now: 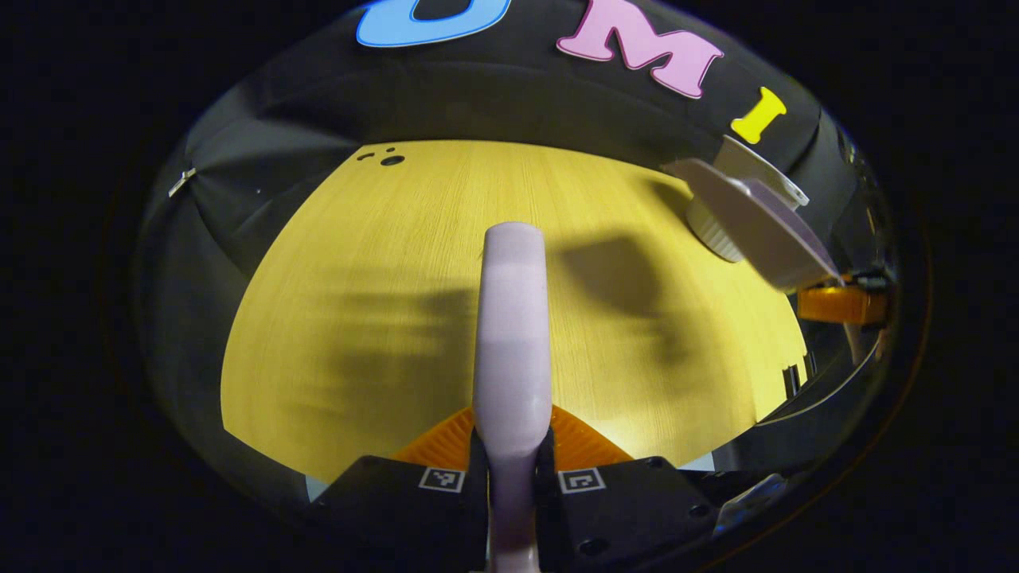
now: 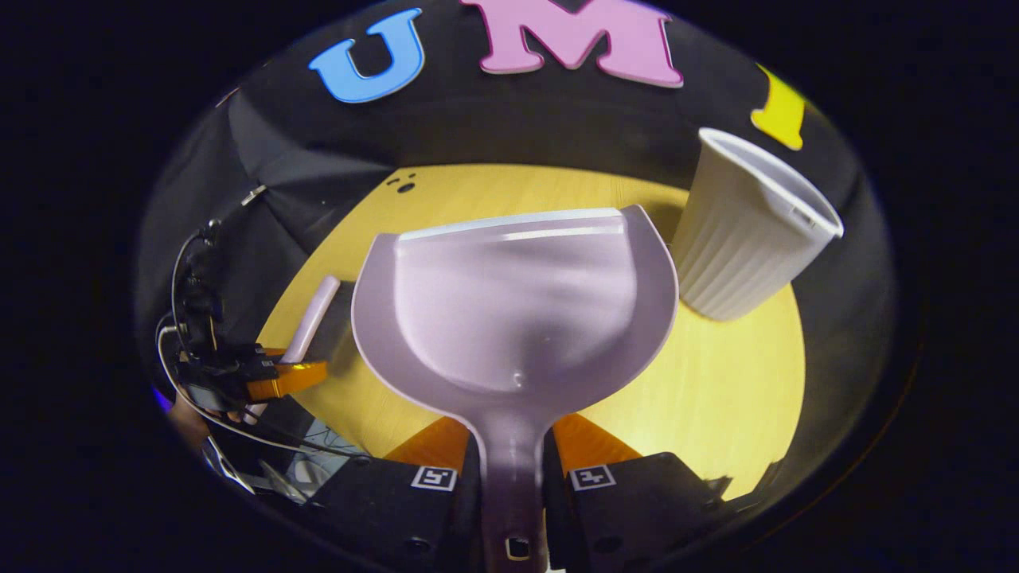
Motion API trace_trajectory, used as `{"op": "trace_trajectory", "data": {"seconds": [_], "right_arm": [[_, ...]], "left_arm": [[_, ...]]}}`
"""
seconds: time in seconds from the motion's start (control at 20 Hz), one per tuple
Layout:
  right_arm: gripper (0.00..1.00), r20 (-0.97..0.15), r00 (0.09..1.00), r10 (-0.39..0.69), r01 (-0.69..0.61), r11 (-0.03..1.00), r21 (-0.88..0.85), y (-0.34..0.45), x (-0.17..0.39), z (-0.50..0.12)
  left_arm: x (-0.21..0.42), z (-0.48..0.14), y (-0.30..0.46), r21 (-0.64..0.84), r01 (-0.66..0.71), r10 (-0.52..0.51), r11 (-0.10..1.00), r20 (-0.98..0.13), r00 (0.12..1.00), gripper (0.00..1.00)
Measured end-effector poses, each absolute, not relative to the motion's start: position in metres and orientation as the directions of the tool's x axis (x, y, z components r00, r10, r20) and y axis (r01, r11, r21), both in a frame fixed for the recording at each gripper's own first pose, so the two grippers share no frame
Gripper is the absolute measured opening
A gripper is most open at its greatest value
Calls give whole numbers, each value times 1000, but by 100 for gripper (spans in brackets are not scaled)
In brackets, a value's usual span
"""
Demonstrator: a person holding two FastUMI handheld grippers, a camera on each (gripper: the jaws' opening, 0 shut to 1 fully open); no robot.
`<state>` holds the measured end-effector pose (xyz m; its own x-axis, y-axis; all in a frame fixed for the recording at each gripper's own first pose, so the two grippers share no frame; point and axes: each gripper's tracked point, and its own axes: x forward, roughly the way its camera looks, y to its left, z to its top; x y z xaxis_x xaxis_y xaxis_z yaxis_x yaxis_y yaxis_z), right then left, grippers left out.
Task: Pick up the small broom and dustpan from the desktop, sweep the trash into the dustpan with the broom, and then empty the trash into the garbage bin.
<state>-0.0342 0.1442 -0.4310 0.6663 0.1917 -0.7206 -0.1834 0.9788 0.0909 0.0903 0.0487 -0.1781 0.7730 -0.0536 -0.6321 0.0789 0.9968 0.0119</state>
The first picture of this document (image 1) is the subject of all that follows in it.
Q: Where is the light purple small broom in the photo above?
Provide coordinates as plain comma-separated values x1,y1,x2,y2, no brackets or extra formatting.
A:
471,220,555,573

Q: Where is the thin grey cable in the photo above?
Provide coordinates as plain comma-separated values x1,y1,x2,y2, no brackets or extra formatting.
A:
744,325,886,435

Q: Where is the wooden desktop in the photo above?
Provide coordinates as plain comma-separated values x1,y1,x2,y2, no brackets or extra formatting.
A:
221,139,810,483

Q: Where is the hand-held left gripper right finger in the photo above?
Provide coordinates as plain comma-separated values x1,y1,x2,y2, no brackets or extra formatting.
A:
533,403,721,573

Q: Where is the white ribbed garbage bin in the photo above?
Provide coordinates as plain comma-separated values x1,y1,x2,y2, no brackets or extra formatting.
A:
685,134,810,264

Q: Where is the black desk edge clamp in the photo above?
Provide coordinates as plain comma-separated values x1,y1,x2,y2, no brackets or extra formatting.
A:
782,361,818,400

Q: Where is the light purple dustpan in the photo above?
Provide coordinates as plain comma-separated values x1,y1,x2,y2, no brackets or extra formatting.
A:
660,157,844,294

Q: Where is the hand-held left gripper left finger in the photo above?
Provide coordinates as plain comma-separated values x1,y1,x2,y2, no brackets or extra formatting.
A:
309,406,489,573

